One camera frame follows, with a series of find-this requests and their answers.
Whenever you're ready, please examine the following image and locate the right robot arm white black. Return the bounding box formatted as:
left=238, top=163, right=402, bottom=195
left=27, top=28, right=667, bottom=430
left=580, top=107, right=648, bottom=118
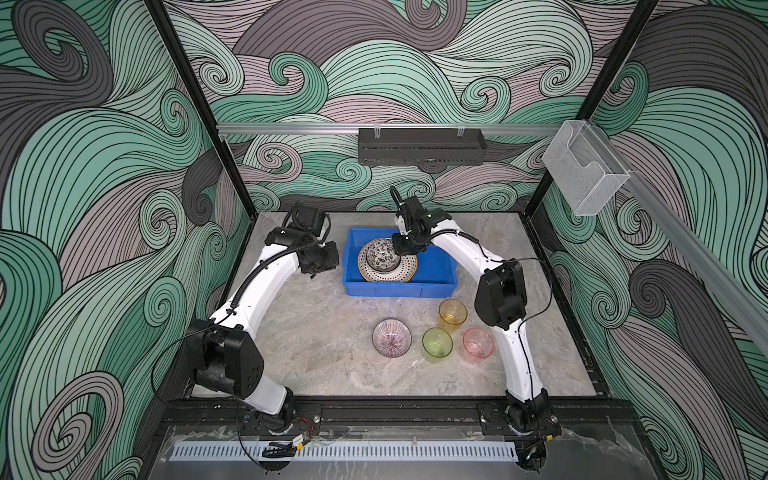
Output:
left=389, top=186, right=550, bottom=429

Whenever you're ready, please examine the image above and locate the black wall tray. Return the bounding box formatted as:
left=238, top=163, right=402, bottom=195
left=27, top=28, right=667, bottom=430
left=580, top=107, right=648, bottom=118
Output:
left=357, top=127, right=488, bottom=167

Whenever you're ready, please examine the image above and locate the pink transparent cup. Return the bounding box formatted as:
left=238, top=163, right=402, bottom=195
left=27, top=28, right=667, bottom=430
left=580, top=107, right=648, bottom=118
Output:
left=461, top=327, right=495, bottom=364

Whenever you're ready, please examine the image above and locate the yellow transparent cup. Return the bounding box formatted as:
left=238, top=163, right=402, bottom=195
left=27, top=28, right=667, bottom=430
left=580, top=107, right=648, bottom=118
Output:
left=438, top=298, right=468, bottom=332

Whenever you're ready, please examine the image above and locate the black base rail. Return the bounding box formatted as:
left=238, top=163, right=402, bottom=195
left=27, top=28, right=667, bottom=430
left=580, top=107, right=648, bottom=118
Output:
left=160, top=396, right=637, bottom=437

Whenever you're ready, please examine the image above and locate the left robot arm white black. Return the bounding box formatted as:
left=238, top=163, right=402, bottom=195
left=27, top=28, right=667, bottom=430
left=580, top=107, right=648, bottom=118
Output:
left=183, top=203, right=340, bottom=422

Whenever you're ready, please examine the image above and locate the white slotted cable duct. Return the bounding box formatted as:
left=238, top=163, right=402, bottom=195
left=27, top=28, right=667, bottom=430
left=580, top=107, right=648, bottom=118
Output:
left=169, top=441, right=518, bottom=463

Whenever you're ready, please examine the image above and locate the green transparent cup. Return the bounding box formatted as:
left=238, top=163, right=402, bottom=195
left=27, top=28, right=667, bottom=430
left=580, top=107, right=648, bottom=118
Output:
left=421, top=327, right=454, bottom=363

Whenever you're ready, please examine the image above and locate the pink striped bowl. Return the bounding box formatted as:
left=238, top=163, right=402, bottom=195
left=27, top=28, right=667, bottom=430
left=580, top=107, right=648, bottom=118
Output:
left=372, top=318, right=412, bottom=358

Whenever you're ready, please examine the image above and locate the aluminium right wall rail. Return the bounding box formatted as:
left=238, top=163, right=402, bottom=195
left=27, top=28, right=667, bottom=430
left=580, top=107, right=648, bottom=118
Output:
left=591, top=126, right=767, bottom=350

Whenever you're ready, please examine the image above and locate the brown leaf pattern bowl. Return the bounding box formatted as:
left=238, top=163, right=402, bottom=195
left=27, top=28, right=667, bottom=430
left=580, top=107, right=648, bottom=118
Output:
left=364, top=238, right=401, bottom=273

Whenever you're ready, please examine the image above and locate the aluminium back wall rail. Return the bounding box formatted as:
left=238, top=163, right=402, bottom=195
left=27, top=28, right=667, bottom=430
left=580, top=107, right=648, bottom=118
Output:
left=216, top=122, right=560, bottom=137

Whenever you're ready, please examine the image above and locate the clear acrylic wall holder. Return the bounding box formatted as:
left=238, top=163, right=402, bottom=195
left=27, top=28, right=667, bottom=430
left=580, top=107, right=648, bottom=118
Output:
left=542, top=120, right=630, bottom=217

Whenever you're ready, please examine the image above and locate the yellow rim dotted plate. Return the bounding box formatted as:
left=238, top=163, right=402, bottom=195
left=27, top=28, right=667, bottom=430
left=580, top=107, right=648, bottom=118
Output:
left=357, top=241, right=418, bottom=283

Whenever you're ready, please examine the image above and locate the blue plastic bin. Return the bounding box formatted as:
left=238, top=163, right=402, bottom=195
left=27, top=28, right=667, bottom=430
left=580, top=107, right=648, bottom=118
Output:
left=342, top=227, right=458, bottom=298

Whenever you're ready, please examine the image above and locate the aluminium wall rail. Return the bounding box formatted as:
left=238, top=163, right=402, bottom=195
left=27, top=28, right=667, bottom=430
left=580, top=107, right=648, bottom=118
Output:
left=591, top=126, right=767, bottom=350
left=216, top=122, right=560, bottom=137

